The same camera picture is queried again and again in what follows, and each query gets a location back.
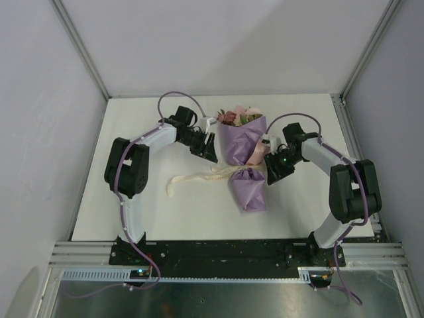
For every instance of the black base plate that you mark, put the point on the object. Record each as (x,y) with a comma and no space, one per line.
(227,259)

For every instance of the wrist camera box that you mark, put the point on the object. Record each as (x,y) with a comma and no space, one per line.
(205,123)
(271,143)

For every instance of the pink wrapping paper sheet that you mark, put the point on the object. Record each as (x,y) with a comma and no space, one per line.
(240,134)

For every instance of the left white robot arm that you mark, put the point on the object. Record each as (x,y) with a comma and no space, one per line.
(128,163)

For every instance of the dark pink rose stem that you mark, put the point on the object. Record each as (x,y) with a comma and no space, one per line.
(226,117)

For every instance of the white cable duct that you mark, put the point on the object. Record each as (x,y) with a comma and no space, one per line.
(124,275)

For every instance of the cream ribbon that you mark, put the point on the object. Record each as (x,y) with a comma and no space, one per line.
(216,174)

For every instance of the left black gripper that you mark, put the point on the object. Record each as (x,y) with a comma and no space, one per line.
(202,150)

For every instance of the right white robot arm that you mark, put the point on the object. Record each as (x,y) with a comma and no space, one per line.
(354,193)

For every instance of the aluminium frame rail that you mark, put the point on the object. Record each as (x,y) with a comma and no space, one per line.
(80,254)

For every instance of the light pink rose stem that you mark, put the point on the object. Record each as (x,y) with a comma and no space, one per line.
(247,115)

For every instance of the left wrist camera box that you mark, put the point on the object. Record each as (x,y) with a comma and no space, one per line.
(205,123)

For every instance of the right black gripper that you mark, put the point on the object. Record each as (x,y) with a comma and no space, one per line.
(274,175)

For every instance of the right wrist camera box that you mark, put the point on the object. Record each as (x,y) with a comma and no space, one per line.
(271,143)

